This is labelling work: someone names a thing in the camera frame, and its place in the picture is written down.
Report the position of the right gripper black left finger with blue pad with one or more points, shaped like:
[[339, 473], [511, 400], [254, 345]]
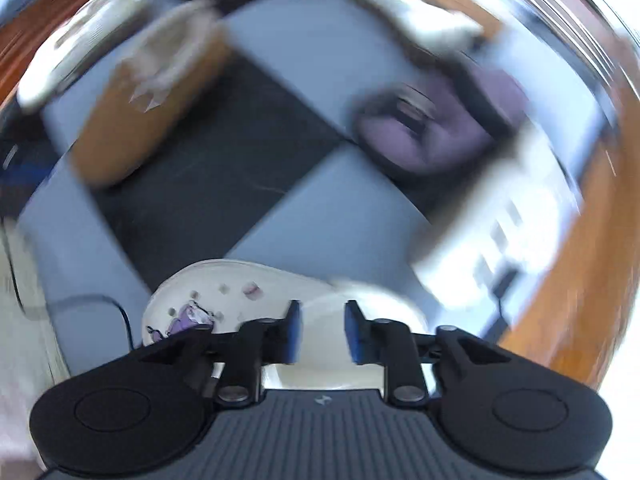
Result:
[[186, 359]]

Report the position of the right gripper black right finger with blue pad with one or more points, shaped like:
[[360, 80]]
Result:
[[401, 353]]

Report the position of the white clog with purple charms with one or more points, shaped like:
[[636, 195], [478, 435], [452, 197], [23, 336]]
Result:
[[223, 294]]

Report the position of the brown fur-lined slipper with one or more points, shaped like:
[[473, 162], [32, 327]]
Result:
[[157, 79]]

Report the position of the white knit sneaker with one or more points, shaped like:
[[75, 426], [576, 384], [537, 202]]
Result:
[[432, 29]]

